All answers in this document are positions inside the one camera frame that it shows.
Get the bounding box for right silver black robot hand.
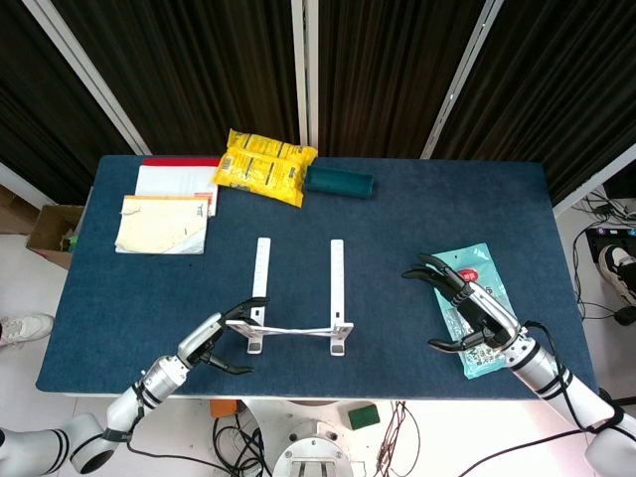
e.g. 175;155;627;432
400;252;523;361

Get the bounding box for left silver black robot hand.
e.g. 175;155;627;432
176;296;270;376

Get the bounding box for white folding laptop stand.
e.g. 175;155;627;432
226;238;355;357

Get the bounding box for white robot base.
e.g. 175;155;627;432
238;399;398;477

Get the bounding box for light teal scrubber package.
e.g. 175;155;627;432
427;241;514;381

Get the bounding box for orange block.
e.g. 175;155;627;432
209;399;240;419

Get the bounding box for blue table mat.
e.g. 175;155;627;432
35;154;601;402

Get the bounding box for cream paper booklet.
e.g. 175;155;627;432
113;194;210;255

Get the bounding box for white and black sneaker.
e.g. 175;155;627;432
597;243;636;304

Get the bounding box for green block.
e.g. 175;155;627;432
347;404;382;430

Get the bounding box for white paper document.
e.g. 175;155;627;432
134;164;220;218

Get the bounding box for plain white sneaker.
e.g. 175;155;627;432
0;311;55;352

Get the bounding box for red folder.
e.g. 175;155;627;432
141;156;223;168

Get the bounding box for brown cardboard box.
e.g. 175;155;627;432
25;203;85;270

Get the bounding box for yellow snack bag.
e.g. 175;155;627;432
212;127;319;209

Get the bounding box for dark green plastic tray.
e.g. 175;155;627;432
302;165;377;201

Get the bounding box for dark pleated curtain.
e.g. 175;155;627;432
0;0;636;205

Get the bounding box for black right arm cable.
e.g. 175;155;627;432
521;320;628;438

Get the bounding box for black cable tangle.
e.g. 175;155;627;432
570;193;636;339

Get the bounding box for black floor cable bundle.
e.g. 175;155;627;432
126;415;273;477

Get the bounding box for red thin wire bundle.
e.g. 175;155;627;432
376;400;423;477

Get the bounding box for white metal frame post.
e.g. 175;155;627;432
0;161;46;205
419;0;513;160
550;143;636;220
290;0;320;156
22;0;153;156

